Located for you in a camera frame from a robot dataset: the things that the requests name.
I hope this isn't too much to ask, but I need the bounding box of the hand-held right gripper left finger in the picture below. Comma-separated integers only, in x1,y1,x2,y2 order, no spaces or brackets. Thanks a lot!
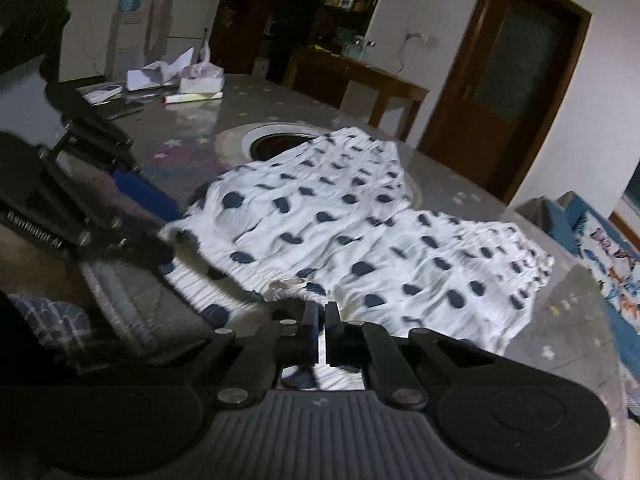
165,301,321,409

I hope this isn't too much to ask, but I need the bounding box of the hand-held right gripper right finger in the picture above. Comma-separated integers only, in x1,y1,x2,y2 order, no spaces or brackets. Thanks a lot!
325,301,481,409

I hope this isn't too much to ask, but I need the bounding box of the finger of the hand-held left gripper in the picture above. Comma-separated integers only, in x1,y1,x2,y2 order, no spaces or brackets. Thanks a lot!
0,155,173,268
65,117,183,223

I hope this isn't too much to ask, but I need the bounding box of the white polka dot garment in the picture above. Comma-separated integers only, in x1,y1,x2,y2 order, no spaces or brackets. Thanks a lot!
157,127,556,391

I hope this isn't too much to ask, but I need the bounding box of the white tube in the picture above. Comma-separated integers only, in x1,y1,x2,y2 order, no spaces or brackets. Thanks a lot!
162,91,224,106

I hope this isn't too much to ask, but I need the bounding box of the white booklet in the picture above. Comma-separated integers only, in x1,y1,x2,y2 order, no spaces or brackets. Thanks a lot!
80,82,123,106

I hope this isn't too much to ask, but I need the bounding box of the plaid blue cloth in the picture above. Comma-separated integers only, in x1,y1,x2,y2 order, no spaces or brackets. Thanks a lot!
7,292,93,361

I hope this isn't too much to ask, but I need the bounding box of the white paper box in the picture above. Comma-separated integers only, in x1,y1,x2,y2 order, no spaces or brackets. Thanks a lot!
125,47,196,93

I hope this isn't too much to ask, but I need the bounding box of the white tissue pack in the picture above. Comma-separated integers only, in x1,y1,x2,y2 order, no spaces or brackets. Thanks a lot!
179,62,226,95

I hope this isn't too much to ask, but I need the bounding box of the water dispenser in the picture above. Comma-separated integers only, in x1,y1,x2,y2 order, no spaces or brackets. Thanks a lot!
105,0,146,81

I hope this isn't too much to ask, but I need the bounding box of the white fridge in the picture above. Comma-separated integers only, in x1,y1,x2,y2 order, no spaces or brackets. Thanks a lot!
165,0,221,68

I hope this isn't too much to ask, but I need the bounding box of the grey star table cover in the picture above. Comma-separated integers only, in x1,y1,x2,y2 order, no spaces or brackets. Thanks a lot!
0,72,633,480

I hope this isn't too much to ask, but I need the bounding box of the dark wooden cabinet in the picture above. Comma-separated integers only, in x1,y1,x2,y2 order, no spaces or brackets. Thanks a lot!
210,0,396,86

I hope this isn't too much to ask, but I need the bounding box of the wooden side table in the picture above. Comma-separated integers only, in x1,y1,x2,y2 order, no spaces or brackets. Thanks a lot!
282,47,431,143

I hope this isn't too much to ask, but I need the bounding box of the teal kettle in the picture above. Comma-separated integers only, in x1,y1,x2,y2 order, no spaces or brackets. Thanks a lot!
340,35,376,58

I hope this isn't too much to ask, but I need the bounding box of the blue sofa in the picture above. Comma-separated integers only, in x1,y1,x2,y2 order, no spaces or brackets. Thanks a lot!
515,190,640,381

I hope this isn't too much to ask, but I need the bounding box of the brown wooden door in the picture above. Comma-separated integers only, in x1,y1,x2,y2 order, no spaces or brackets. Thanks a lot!
417,0,593,206

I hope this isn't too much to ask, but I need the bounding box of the butterfly print cushion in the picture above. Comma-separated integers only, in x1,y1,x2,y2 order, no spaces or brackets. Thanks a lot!
572,210,640,331

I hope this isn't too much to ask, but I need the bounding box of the green window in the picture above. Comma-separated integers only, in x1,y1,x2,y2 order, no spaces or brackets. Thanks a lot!
620,160,640,221

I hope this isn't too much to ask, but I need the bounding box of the wall socket with cable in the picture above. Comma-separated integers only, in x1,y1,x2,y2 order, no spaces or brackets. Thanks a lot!
397,30,433,73

